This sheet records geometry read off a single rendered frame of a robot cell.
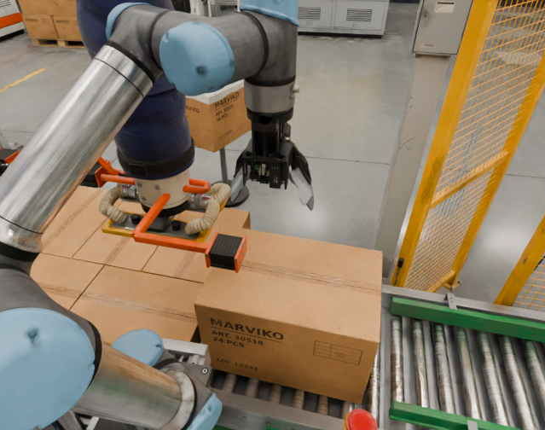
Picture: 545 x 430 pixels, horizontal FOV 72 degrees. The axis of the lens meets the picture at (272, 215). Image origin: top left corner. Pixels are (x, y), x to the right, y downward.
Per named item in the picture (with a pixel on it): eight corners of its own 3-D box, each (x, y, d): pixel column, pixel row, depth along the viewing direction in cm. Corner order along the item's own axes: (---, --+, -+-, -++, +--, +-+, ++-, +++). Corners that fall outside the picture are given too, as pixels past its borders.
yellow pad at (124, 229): (212, 229, 123) (211, 217, 120) (201, 249, 116) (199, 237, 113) (118, 214, 129) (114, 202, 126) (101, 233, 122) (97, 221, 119)
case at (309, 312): (366, 316, 168) (383, 251, 143) (360, 404, 137) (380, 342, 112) (237, 290, 179) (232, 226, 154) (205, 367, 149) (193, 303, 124)
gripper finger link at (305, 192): (308, 226, 66) (278, 188, 62) (311, 206, 70) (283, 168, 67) (323, 219, 64) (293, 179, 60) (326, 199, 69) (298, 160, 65)
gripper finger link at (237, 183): (212, 207, 67) (240, 174, 62) (221, 188, 72) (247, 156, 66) (227, 217, 68) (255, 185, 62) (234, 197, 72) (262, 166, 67)
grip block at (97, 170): (115, 173, 131) (111, 159, 127) (99, 189, 123) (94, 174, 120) (94, 171, 132) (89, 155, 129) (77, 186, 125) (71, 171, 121)
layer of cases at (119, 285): (252, 258, 252) (250, 211, 227) (194, 405, 177) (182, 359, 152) (93, 230, 274) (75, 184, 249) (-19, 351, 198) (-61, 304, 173)
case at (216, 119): (224, 111, 323) (221, 62, 298) (263, 122, 305) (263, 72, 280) (173, 138, 284) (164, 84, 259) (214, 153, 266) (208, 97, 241)
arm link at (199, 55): (146, 85, 48) (210, 65, 54) (205, 108, 42) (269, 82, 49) (131, 16, 43) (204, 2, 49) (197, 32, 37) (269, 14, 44)
